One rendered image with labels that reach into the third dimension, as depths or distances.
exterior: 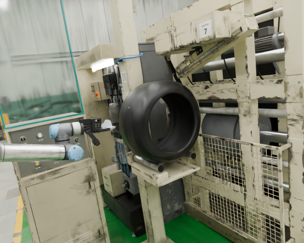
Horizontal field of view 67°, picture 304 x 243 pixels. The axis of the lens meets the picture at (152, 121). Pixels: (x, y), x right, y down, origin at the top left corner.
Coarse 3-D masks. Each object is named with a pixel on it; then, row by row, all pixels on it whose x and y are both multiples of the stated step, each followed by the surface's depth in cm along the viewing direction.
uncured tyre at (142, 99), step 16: (128, 96) 150; (144, 96) 137; (160, 96) 139; (176, 96) 174; (192, 96) 154; (128, 112) 140; (144, 112) 134; (176, 112) 180; (192, 112) 169; (128, 128) 140; (144, 128) 135; (176, 128) 181; (192, 128) 169; (128, 144) 149; (144, 144) 137; (160, 144) 175; (176, 144) 174; (192, 144) 157; (160, 160) 145; (176, 160) 153
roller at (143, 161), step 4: (136, 156) 169; (136, 160) 168; (140, 160) 163; (144, 160) 159; (148, 160) 157; (144, 164) 159; (148, 164) 154; (152, 164) 150; (156, 164) 147; (160, 164) 147; (152, 168) 150; (156, 168) 145; (160, 168) 144
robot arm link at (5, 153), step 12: (0, 144) 91; (12, 144) 94; (24, 144) 97; (36, 144) 101; (48, 144) 105; (72, 144) 114; (0, 156) 89; (12, 156) 92; (24, 156) 95; (36, 156) 98; (48, 156) 102; (60, 156) 105; (72, 156) 107
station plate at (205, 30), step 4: (208, 20) 128; (200, 24) 133; (204, 24) 131; (208, 24) 128; (200, 28) 134; (204, 28) 131; (208, 28) 129; (200, 32) 134; (204, 32) 132; (208, 32) 129; (200, 36) 135; (204, 36) 133
